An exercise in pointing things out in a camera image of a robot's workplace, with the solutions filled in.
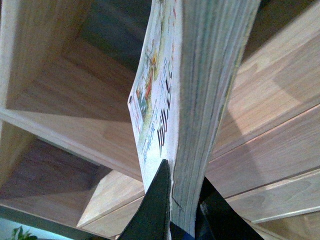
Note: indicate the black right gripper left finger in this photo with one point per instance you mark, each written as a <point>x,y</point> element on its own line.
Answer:
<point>151,221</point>

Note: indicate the right wooden shelf unit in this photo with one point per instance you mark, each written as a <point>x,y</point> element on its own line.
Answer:
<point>266,162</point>

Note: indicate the left wooden shelf unit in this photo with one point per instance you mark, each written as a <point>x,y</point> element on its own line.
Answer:
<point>67,151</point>

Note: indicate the white illustrated thick book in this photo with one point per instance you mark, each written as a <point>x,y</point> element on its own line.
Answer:
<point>190,56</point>

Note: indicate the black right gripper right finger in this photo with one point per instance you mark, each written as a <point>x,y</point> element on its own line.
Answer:
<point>217,220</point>

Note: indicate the wooden shelf unit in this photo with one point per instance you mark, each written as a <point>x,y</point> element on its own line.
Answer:
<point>266,162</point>
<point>67,151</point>

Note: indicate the green potted plant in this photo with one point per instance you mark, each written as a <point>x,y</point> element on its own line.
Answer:
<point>19,234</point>

